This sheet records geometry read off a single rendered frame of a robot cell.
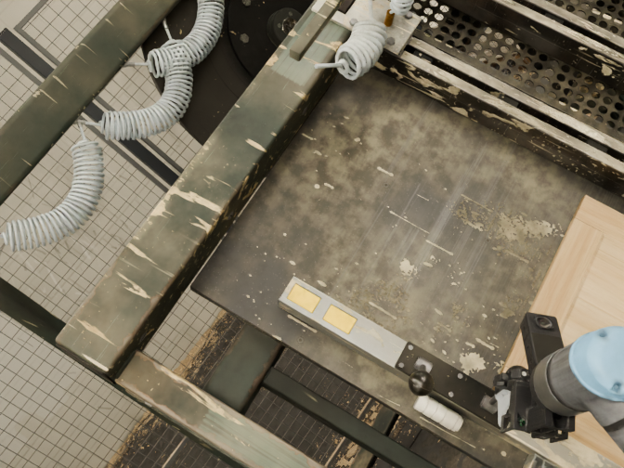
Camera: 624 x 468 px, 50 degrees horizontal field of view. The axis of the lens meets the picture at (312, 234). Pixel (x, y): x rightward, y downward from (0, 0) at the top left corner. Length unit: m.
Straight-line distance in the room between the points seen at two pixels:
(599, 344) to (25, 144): 1.18
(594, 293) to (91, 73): 1.12
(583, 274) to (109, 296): 0.82
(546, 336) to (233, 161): 0.58
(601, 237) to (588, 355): 0.63
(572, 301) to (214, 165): 0.67
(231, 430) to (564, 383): 0.52
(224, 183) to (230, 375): 0.33
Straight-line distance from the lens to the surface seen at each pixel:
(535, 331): 0.95
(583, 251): 1.33
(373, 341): 1.14
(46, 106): 1.55
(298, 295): 1.14
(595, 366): 0.74
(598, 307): 1.30
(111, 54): 1.62
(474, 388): 1.15
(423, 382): 1.01
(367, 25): 1.21
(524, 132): 1.37
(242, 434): 1.09
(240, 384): 1.18
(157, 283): 1.10
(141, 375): 1.12
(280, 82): 1.26
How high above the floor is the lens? 2.17
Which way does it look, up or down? 23 degrees down
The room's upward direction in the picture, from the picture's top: 48 degrees counter-clockwise
